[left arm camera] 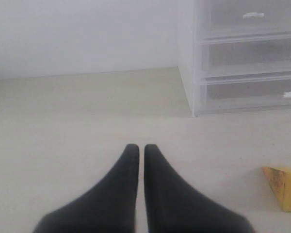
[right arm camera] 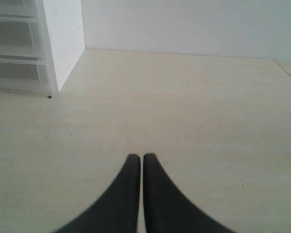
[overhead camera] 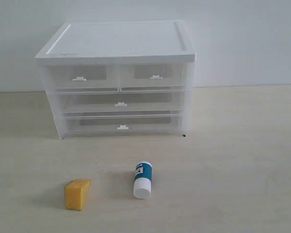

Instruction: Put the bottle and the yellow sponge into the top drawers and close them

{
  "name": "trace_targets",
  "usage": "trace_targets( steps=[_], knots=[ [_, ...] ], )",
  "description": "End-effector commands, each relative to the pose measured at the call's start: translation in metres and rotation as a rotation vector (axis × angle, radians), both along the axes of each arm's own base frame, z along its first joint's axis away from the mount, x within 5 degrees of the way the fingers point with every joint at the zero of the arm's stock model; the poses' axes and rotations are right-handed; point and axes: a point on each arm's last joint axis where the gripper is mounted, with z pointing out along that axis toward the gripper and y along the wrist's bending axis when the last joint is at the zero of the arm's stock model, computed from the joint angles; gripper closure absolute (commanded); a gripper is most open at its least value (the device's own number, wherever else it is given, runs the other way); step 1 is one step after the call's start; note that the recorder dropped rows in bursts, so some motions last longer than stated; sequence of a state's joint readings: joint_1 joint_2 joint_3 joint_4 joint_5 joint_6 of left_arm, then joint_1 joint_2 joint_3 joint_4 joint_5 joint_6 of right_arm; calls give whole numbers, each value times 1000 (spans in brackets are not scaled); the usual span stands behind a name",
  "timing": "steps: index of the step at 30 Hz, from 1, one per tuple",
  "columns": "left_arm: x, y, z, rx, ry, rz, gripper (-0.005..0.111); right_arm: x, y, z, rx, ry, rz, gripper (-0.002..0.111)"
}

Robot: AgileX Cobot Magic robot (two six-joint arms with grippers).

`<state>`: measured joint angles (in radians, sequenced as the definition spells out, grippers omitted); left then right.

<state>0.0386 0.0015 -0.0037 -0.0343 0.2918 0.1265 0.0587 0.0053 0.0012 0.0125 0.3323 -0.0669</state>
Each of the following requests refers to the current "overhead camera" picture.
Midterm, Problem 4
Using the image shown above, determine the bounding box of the blue white glue stick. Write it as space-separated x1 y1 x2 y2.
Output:
133 161 152 199

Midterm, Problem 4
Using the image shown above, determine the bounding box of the clear middle wide drawer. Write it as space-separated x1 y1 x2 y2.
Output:
59 92 184 113

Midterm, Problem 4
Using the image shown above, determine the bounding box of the clear wide drawer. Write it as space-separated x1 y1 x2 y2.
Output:
64 113 181 135
59 92 184 113

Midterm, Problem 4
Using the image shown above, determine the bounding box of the clear bottom wide drawer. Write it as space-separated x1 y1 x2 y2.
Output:
64 113 181 135

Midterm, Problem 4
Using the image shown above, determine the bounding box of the white plastic drawer cabinet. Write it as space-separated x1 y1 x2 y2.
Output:
35 20 196 139

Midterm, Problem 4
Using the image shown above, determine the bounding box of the yellow cheese wedge block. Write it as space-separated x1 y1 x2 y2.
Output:
65 179 91 211

